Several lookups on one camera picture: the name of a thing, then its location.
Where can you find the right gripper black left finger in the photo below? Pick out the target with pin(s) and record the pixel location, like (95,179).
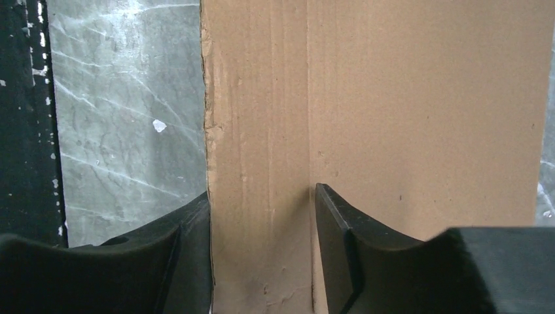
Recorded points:
(162,267)

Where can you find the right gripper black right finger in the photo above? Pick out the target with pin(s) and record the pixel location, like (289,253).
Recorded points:
(369,267)

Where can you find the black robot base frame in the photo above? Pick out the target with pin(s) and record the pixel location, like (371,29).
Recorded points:
(32,203)

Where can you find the brown cardboard box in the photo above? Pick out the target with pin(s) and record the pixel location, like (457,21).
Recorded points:
(423,114)

